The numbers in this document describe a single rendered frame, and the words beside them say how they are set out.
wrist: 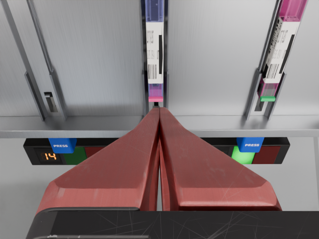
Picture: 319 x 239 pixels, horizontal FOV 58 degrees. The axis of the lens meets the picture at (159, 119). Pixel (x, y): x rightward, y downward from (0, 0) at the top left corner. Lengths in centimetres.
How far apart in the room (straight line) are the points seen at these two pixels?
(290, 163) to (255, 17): 92
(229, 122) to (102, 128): 14
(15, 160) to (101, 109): 87
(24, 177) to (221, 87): 95
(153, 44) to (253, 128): 14
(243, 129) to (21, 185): 96
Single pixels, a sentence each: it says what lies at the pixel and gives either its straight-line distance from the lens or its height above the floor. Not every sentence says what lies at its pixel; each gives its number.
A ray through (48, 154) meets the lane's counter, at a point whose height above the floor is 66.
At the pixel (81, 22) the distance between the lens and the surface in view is 26.
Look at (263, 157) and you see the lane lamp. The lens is 41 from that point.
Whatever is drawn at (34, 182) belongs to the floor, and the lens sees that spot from 115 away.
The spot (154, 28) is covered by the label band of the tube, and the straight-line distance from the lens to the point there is 25.
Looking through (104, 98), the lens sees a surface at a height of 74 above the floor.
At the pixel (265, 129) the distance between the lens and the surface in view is 32.
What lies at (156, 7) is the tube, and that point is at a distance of 24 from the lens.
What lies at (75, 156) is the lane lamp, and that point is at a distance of 40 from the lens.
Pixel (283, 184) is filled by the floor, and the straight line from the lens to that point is 115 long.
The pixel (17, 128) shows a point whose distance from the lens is 34.
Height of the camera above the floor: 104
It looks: 89 degrees down
